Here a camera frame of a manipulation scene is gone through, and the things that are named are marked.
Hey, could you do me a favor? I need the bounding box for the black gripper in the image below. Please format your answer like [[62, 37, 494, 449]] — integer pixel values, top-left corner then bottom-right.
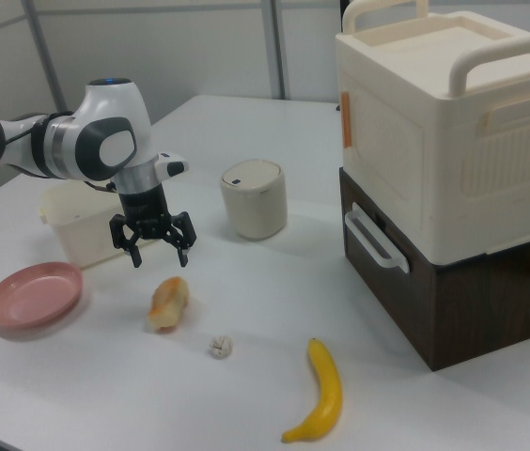
[[108, 185, 198, 270]]

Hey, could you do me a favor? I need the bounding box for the white plastic bin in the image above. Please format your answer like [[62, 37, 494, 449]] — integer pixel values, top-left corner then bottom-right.
[[39, 180, 130, 270]]

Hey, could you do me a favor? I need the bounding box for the small beige trash can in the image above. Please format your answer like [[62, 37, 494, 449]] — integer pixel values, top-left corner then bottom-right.
[[220, 159, 288, 241]]

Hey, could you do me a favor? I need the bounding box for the small white crumpled ball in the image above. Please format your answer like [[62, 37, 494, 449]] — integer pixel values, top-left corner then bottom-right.
[[207, 334, 233, 361]]

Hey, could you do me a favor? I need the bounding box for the pink plate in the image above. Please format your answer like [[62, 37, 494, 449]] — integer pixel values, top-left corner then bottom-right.
[[0, 261, 85, 330]]

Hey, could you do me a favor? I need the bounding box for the yellow banana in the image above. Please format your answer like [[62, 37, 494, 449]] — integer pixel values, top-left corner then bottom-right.
[[281, 337, 344, 443]]

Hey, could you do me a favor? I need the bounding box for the dark brown drawer box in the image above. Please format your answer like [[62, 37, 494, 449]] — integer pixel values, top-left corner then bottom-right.
[[338, 166, 530, 372]]

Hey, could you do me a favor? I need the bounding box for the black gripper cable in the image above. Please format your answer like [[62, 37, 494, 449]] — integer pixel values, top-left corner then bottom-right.
[[85, 180, 120, 194]]

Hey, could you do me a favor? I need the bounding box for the grey partition post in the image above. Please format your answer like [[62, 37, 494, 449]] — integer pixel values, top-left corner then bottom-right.
[[21, 0, 68, 114], [272, 0, 290, 101]]

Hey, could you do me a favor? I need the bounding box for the cream storage box with handles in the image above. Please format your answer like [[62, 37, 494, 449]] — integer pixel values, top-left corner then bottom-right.
[[334, 0, 530, 264]]

